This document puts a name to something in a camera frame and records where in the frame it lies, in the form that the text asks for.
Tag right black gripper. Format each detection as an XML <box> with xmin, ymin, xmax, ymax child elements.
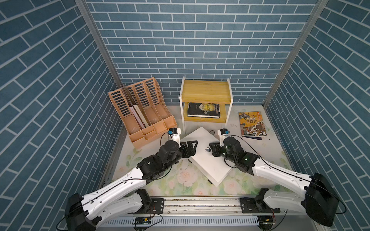
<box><xmin>208</xmin><ymin>142</ymin><xmax>236</xmax><ymax>165</ymax></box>

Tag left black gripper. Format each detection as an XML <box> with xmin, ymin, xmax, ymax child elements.
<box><xmin>161</xmin><ymin>140</ymin><xmax>198</xmax><ymax>171</ymax></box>

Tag silver laptop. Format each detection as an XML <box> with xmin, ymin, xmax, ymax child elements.
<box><xmin>181</xmin><ymin>127</ymin><xmax>231</xmax><ymax>187</ymax></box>

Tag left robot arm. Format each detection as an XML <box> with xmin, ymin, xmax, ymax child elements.
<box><xmin>64</xmin><ymin>140</ymin><xmax>198</xmax><ymax>231</ymax></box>

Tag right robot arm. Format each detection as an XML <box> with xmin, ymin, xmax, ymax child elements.
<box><xmin>210</xmin><ymin>137</ymin><xmax>340</xmax><ymax>227</ymax></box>

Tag floral table mat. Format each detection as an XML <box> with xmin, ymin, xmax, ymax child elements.
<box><xmin>112</xmin><ymin>136</ymin><xmax>292</xmax><ymax>196</ymax></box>

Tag black book on shelf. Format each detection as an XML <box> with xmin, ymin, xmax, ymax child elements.
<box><xmin>187</xmin><ymin>103</ymin><xmax>221</xmax><ymax>118</ymax></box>

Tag yellow illustrated book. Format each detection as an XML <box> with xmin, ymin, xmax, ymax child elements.
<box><xmin>239</xmin><ymin>111</ymin><xmax>267</xmax><ymax>137</ymax></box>

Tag dark blue book underneath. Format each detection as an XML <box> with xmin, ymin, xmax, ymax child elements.
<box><xmin>242</xmin><ymin>136</ymin><xmax>262</xmax><ymax>140</ymax></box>

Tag white papers in organizer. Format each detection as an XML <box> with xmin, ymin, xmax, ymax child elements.
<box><xmin>129</xmin><ymin>105</ymin><xmax>149</xmax><ymax>129</ymax></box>

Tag orange plastic file organizer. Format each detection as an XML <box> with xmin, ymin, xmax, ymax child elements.
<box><xmin>108</xmin><ymin>78</ymin><xmax>177</xmax><ymax>149</ymax></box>

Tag green circuit board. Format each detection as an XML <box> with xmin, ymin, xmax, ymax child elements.
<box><xmin>133</xmin><ymin>217</ymin><xmax>151</xmax><ymax>226</ymax></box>

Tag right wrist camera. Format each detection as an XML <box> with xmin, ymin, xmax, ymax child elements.
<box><xmin>217</xmin><ymin>128</ymin><xmax>229</xmax><ymax>147</ymax></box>

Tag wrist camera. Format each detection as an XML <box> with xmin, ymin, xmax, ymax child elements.
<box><xmin>168</xmin><ymin>128</ymin><xmax>181</xmax><ymax>146</ymax></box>
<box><xmin>217</xmin><ymin>128</ymin><xmax>229</xmax><ymax>147</ymax></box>

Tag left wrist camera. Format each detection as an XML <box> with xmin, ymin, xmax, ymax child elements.
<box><xmin>168</xmin><ymin>128</ymin><xmax>181</xmax><ymax>146</ymax></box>

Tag wooden shelf white frame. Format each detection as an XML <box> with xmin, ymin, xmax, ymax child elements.
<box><xmin>179</xmin><ymin>77</ymin><xmax>234</xmax><ymax>130</ymax></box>

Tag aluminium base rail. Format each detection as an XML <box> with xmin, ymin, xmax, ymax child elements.
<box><xmin>82</xmin><ymin>195</ymin><xmax>321</xmax><ymax>217</ymax></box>

